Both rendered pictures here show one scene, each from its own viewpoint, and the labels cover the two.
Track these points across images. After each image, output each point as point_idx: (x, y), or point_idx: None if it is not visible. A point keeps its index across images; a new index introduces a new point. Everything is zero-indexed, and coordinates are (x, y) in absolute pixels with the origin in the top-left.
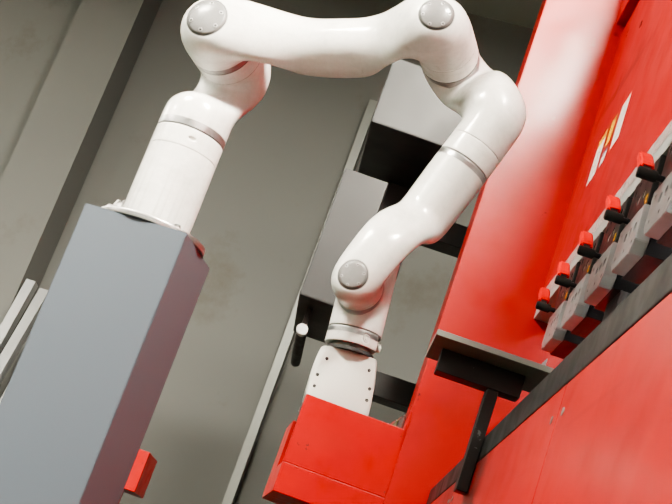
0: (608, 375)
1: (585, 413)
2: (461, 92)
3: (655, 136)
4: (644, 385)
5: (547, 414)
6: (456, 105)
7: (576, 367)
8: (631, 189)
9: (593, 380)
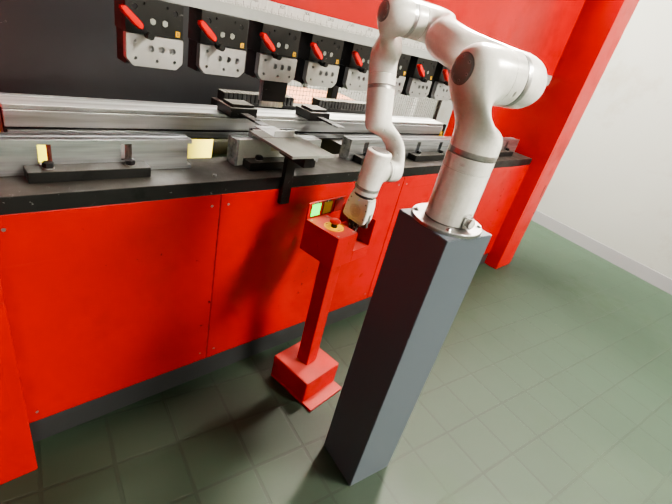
0: (430, 181)
1: (421, 186)
2: (398, 45)
3: (325, 9)
4: None
5: (393, 182)
6: (396, 54)
7: (409, 174)
8: (301, 26)
9: (422, 180)
